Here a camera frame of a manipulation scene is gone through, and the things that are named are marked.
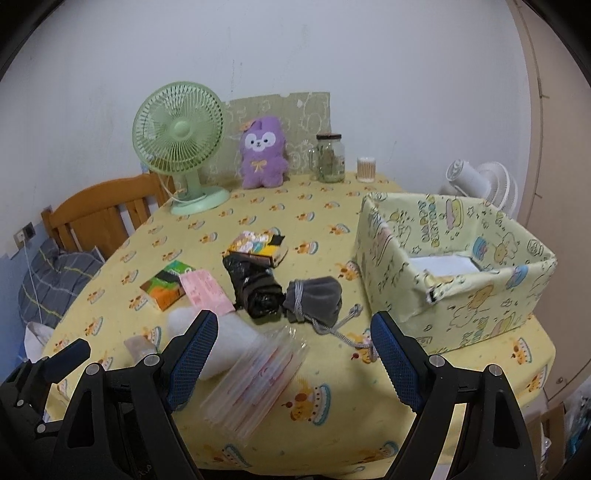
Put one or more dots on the pink paper packet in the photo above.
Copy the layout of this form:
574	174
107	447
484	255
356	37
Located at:
204	292

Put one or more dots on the purple plush bunny toy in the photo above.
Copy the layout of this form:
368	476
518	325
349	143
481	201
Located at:
263	150

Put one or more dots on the white standing fan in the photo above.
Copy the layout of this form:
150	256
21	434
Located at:
490	181

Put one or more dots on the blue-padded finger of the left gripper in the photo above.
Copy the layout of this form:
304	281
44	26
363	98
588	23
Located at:
67	357

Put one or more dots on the beige door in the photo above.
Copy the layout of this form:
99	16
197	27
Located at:
556	198

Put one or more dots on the wall power socket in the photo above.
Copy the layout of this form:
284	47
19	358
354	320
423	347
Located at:
25	234

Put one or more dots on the beige sock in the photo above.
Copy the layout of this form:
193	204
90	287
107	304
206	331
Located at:
139	347

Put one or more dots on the cotton swab container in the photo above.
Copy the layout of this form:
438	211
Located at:
366	169

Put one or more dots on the clear plastic bag pack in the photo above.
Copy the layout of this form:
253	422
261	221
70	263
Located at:
247	392

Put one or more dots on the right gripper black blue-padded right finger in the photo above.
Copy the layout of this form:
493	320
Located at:
494	442

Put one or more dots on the grey plaid cloth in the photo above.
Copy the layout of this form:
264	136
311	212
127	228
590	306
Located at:
53	281

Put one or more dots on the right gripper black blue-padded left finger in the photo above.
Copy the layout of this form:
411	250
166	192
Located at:
119	425

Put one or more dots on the yellow cartoon tablecloth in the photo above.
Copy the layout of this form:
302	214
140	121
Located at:
340	415

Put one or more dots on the glass jar with lid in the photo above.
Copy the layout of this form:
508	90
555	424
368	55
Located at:
327	158

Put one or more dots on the green desk fan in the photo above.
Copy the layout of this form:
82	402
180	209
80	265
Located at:
175	131

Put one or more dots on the yellow patterned storage box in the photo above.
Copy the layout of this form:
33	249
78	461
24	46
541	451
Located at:
451	271

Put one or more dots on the grey drawstring pouch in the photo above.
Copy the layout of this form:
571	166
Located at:
319	302

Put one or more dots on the wooden chair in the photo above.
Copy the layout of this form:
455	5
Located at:
92	218

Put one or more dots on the green orange tissue pack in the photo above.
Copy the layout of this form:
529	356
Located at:
164	288

